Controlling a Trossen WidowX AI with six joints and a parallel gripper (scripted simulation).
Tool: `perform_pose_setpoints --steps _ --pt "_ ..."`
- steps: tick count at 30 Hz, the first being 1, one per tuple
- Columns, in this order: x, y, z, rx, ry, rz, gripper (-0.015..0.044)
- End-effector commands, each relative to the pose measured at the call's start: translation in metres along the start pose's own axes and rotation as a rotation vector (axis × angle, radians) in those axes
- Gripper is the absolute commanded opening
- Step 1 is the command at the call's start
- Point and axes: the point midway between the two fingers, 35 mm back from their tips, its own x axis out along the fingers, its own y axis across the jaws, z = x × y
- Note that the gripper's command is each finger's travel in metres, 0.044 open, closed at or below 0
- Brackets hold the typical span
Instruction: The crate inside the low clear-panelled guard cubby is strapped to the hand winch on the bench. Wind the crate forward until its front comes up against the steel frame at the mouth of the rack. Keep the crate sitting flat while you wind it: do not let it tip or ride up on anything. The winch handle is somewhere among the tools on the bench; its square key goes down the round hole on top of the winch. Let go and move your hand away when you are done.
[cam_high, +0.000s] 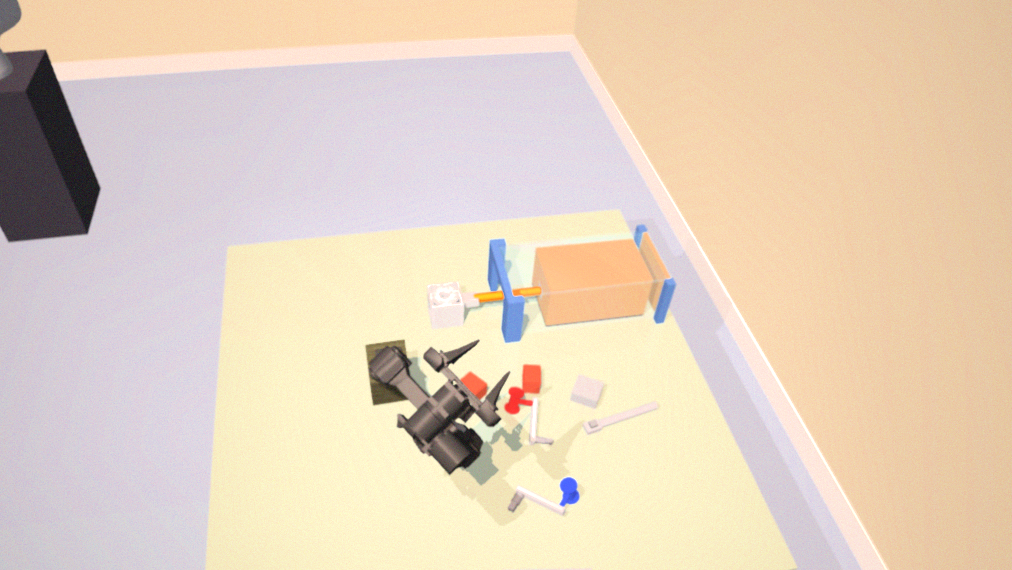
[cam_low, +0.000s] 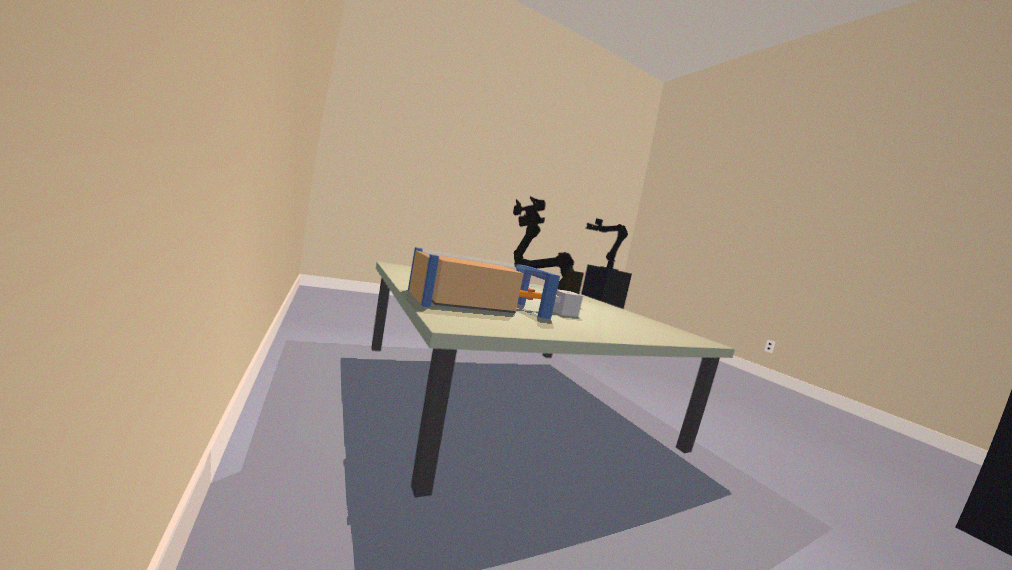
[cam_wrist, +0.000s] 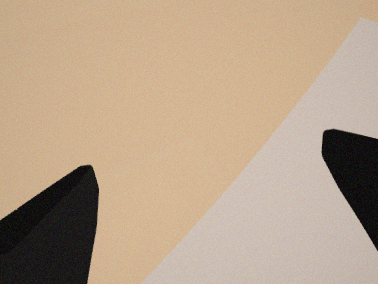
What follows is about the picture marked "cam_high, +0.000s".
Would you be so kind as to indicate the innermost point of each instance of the crank handle with blue knob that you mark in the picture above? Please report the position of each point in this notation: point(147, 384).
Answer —
point(568, 486)

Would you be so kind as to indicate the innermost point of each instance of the pale pink cube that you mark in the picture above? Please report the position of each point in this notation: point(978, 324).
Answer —
point(587, 391)

